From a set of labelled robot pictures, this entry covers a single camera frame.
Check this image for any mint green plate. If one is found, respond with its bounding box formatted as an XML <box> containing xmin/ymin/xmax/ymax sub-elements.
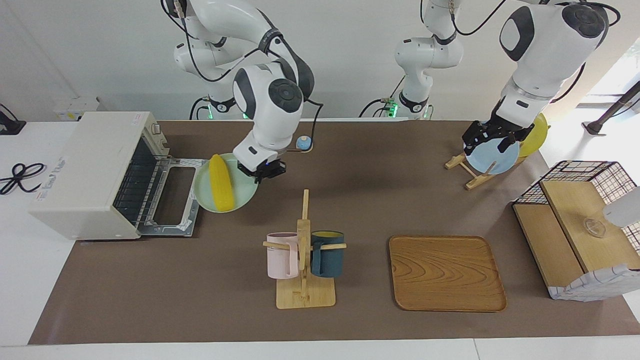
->
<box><xmin>193</xmin><ymin>153</ymin><xmax>260</xmax><ymax>214</ymax></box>

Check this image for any yellow corn cob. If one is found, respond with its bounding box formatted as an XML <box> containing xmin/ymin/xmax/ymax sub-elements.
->
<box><xmin>208</xmin><ymin>154</ymin><xmax>236</xmax><ymax>212</ymax></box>

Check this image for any toaster oven glass door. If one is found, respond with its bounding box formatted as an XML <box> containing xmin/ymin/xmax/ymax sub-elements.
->
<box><xmin>137</xmin><ymin>157</ymin><xmax>208</xmax><ymax>237</ymax></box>

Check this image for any white toaster oven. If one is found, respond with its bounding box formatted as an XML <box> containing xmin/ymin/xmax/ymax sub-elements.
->
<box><xmin>28</xmin><ymin>111</ymin><xmax>208</xmax><ymax>241</ymax></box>

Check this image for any light blue plate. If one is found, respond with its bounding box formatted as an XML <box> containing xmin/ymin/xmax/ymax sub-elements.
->
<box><xmin>465</xmin><ymin>135</ymin><xmax>521</xmax><ymax>176</ymax></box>

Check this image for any yellow plate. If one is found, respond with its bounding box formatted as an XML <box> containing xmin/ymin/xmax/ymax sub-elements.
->
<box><xmin>517</xmin><ymin>113</ymin><xmax>549</xmax><ymax>158</ymax></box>

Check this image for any wooden plate rack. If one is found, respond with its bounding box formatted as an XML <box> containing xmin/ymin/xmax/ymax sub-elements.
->
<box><xmin>445</xmin><ymin>142</ymin><xmax>528</xmax><ymax>191</ymax></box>

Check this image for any pink mug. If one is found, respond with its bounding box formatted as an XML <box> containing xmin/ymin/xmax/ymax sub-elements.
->
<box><xmin>266</xmin><ymin>232</ymin><xmax>300</xmax><ymax>280</ymax></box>

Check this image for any dark blue mug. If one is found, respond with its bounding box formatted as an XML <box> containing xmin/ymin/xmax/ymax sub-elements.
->
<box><xmin>310</xmin><ymin>230</ymin><xmax>346</xmax><ymax>279</ymax></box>

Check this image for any black stand leg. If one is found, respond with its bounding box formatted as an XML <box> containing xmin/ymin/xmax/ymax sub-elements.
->
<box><xmin>582</xmin><ymin>80</ymin><xmax>640</xmax><ymax>136</ymax></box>

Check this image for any brown table mat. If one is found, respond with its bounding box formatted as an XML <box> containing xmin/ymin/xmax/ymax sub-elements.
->
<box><xmin>28</xmin><ymin>120</ymin><xmax>640</xmax><ymax>346</ymax></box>

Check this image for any small clear glass cup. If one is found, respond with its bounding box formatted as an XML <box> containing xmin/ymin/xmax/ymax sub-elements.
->
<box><xmin>583</xmin><ymin>218</ymin><xmax>607</xmax><ymax>239</ymax></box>

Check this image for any wooden mug rack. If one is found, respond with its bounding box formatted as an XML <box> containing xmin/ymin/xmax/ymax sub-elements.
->
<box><xmin>263</xmin><ymin>189</ymin><xmax>347</xmax><ymax>310</ymax></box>

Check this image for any wooden serving tray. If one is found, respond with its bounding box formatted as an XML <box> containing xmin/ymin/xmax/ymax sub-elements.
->
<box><xmin>388</xmin><ymin>235</ymin><xmax>508</xmax><ymax>313</ymax></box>

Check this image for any white checkered cloth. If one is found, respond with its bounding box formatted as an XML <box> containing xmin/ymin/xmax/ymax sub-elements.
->
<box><xmin>548</xmin><ymin>264</ymin><xmax>640</xmax><ymax>302</ymax></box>

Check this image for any white power box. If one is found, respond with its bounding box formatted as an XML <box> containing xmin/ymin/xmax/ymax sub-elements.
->
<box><xmin>52</xmin><ymin>97</ymin><xmax>102</xmax><ymax>122</ymax></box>

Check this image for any black desk clamp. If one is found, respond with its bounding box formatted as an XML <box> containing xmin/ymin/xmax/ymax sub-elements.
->
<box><xmin>0</xmin><ymin>103</ymin><xmax>27</xmax><ymax>136</ymax></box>

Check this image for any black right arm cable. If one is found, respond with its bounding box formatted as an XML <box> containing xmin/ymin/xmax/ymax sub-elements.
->
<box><xmin>162</xmin><ymin>0</ymin><xmax>326</xmax><ymax>152</ymax></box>

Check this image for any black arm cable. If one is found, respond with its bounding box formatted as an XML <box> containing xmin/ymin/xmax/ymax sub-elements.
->
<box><xmin>162</xmin><ymin>0</ymin><xmax>326</xmax><ymax>152</ymax></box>
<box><xmin>450</xmin><ymin>0</ymin><xmax>622</xmax><ymax>104</ymax></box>

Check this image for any black right base cable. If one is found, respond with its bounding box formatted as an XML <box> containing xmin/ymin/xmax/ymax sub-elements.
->
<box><xmin>189</xmin><ymin>96</ymin><xmax>211</xmax><ymax>121</ymax></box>

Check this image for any black base cable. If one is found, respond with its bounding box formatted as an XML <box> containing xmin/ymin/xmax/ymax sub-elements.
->
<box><xmin>189</xmin><ymin>96</ymin><xmax>211</xmax><ymax>121</ymax></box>
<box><xmin>359</xmin><ymin>75</ymin><xmax>407</xmax><ymax>119</ymax></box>

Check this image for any wooden shelf with wire basket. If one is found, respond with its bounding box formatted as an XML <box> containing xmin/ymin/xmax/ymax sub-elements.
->
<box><xmin>512</xmin><ymin>160</ymin><xmax>640</xmax><ymax>302</ymax></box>

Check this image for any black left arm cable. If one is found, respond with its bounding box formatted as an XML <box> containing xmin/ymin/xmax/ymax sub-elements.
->
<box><xmin>450</xmin><ymin>0</ymin><xmax>622</xmax><ymax>104</ymax></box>

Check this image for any black left base cable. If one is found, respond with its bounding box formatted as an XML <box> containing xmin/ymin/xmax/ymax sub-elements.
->
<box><xmin>359</xmin><ymin>75</ymin><xmax>407</xmax><ymax>119</ymax></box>

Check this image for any coiled black power cord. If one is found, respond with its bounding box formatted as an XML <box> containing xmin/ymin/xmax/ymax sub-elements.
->
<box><xmin>0</xmin><ymin>162</ymin><xmax>48</xmax><ymax>196</ymax></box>

